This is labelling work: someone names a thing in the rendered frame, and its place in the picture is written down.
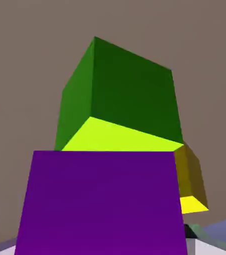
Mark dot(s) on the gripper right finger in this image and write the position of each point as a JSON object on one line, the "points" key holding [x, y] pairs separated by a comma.
{"points": [[204, 248]]}

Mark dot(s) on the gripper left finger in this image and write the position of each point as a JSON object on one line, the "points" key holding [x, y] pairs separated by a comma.
{"points": [[3, 250]]}

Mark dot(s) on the small purple cube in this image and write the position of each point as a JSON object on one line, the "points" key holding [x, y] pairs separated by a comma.
{"points": [[101, 203]]}

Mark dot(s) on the small yellow cube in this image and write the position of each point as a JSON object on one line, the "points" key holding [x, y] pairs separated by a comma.
{"points": [[188, 179]]}

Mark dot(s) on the large green box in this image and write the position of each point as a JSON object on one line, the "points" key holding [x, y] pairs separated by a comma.
{"points": [[129, 89]]}

